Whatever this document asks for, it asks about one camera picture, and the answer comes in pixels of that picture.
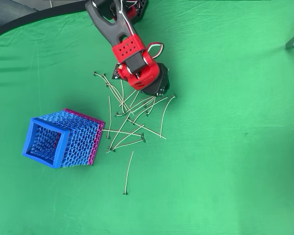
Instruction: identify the candle wick with metal base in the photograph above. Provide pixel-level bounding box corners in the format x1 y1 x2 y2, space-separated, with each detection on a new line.
105 138 147 154
114 95 155 117
110 124 145 152
93 70 128 108
107 112 132 150
122 151 134 196
126 118 167 140
106 96 112 140
120 78 127 115
101 129 146 138
159 94 177 139
102 72 135 116
142 96 156 108
128 92 140 108
119 90 137 107
145 96 169 116

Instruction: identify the blue purple lattice basket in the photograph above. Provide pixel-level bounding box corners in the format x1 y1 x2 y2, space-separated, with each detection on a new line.
21 108 106 170

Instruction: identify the green cloth with black rim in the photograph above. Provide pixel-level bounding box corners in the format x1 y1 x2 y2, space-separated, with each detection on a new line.
0 0 294 235

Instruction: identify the person's dark jeans leg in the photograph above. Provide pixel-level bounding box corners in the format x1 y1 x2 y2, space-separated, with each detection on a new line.
0 0 37 27

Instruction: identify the white red servo cable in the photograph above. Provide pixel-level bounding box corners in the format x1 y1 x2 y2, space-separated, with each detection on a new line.
92 0 136 37
146 42 164 60

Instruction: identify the black gripper camera bracket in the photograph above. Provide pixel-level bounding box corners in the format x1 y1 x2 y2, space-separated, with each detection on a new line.
111 63 121 80

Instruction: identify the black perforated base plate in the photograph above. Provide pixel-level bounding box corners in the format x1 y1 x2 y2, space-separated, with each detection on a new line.
131 0 149 24

